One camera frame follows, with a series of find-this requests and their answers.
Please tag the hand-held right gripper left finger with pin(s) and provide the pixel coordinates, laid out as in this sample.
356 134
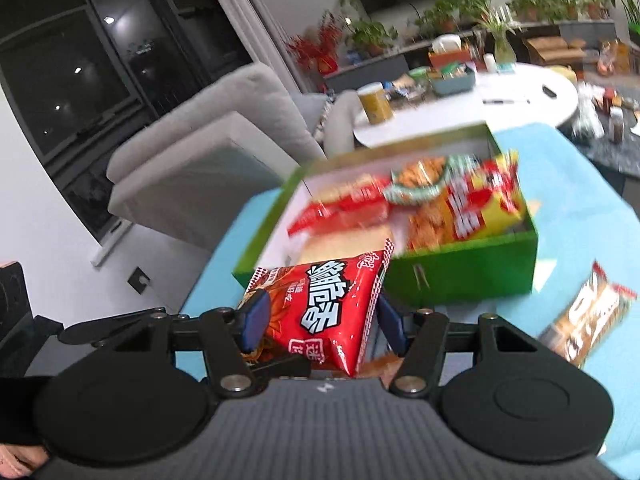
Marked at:
255 317

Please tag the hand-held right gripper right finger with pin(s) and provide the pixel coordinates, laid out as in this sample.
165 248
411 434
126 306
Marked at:
392 327

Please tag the red spicy snack packet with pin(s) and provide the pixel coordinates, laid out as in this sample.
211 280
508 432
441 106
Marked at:
330 310

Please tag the green cardboard box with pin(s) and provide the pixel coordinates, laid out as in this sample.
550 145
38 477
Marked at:
475 265

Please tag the red white-label snack packet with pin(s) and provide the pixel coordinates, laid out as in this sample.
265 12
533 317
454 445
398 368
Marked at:
340 215

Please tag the green peanut snack packet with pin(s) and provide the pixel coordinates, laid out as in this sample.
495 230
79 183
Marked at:
425 180

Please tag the yellow and red snack packet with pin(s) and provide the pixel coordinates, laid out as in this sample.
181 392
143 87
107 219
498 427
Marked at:
480 200

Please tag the brown snack packet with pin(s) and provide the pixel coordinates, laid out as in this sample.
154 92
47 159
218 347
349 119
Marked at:
590 315

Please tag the person's right hand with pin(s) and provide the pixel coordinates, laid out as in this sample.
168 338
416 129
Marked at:
20 460

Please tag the grey floor socket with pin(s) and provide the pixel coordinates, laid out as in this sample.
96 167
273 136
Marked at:
139 280

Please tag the grey armchair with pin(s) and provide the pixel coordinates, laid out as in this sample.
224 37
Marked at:
200 160

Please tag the grey cushion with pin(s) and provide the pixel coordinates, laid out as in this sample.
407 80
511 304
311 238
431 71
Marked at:
345 125

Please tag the blue table cover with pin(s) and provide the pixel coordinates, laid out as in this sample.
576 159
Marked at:
565 200

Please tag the yellow can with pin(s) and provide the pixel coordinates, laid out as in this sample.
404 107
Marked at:
375 105

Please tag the blue tray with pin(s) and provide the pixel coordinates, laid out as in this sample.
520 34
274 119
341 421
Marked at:
452 85

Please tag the black pen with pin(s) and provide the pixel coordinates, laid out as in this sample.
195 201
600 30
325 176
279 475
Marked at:
505 101

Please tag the grey television cabinet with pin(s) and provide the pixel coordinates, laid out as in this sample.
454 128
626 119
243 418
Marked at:
365 67

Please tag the white oval table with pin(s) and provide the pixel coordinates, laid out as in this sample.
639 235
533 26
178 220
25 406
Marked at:
525 90

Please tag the orange tissue box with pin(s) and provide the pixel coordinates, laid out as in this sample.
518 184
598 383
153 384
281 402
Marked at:
445 57

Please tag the red berry plant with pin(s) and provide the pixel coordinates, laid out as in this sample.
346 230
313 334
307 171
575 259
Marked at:
320 50

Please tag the white small bottle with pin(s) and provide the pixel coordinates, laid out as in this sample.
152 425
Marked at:
489 63

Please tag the dark marble round table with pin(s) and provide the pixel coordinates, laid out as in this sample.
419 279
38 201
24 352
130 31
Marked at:
615 152

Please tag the small black object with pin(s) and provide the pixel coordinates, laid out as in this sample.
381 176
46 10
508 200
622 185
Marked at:
549 91

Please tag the small potted green plant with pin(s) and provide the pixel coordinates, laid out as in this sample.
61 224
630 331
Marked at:
370 35

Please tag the white curtain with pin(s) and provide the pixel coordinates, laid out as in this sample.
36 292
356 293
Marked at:
250 20

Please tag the glass vase with plant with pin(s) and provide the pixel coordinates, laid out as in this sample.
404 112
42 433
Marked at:
504 50

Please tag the brown jar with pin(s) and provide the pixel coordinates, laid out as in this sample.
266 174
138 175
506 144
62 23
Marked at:
616 125

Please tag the open cardboard box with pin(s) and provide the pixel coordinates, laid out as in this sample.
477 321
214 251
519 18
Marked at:
555 52

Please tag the bushy potted green plant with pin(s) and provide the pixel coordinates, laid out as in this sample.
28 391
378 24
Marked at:
450 12

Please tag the dark glass sliding door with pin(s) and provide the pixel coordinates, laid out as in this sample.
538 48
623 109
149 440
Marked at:
75 35

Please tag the row of potted plants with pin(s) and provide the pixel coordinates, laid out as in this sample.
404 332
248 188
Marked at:
545 5

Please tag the potted plant in terracotta pot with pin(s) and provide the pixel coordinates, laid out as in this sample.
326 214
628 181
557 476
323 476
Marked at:
597 5

